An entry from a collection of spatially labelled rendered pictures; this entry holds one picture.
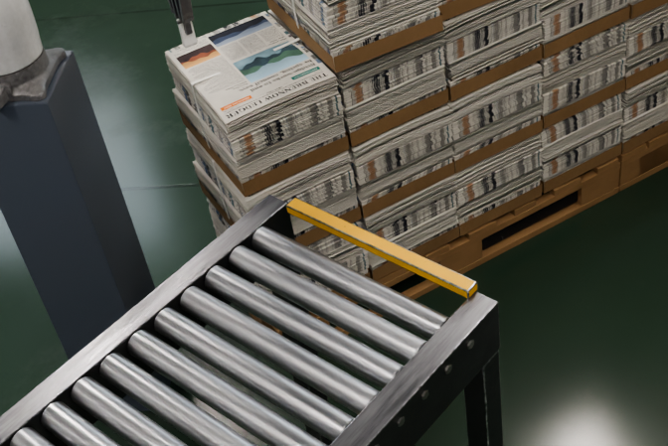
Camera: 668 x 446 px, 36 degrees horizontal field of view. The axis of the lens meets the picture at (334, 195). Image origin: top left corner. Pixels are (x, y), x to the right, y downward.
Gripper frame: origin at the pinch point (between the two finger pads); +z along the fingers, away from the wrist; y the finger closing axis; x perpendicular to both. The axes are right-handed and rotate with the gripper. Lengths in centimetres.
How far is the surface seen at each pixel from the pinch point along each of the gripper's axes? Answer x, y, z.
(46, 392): 60, -67, 16
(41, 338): 56, 34, 96
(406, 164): -42, -18, 48
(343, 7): -29.8, -19.9, -2.8
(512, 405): -39, -64, 96
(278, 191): -6.4, -18.7, 38.2
